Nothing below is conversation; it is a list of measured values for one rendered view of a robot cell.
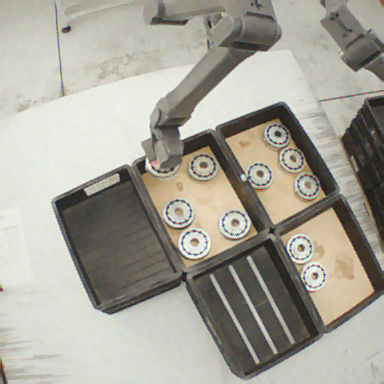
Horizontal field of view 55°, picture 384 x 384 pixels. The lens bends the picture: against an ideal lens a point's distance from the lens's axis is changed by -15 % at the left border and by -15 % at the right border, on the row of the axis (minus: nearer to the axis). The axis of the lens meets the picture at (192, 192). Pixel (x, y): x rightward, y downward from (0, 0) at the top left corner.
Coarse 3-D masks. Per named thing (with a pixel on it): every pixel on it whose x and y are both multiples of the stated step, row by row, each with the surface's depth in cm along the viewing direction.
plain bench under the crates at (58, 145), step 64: (192, 64) 178; (256, 64) 180; (0, 128) 164; (64, 128) 164; (128, 128) 165; (192, 128) 166; (320, 128) 169; (0, 192) 153; (64, 256) 145; (0, 320) 134; (64, 320) 136; (128, 320) 138; (192, 320) 139
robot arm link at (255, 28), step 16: (160, 0) 91; (176, 0) 84; (192, 0) 78; (208, 0) 72; (224, 0) 66; (240, 0) 61; (256, 0) 64; (144, 16) 96; (160, 16) 90; (176, 16) 86; (192, 16) 83; (240, 16) 62; (256, 16) 63; (272, 16) 64; (240, 32) 63; (256, 32) 63; (272, 32) 65
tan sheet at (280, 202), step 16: (256, 128) 152; (240, 144) 149; (256, 144) 149; (288, 144) 150; (240, 160) 147; (256, 160) 147; (272, 160) 147; (288, 176) 145; (256, 192) 143; (272, 192) 143; (288, 192) 143; (320, 192) 144; (272, 208) 141; (288, 208) 141; (304, 208) 141
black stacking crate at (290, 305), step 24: (240, 264) 134; (264, 264) 134; (288, 288) 129; (216, 312) 128; (240, 312) 128; (264, 312) 128; (288, 312) 128; (216, 336) 125; (240, 336) 125; (264, 336) 125; (312, 336) 120; (240, 360) 121; (264, 360) 121
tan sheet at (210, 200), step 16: (144, 176) 143; (176, 176) 144; (224, 176) 144; (160, 192) 142; (176, 192) 142; (192, 192) 142; (208, 192) 142; (224, 192) 142; (160, 208) 140; (208, 208) 140; (224, 208) 140; (240, 208) 140; (192, 224) 138; (208, 224) 138; (176, 240) 136; (224, 240) 136; (240, 240) 136; (208, 256) 134
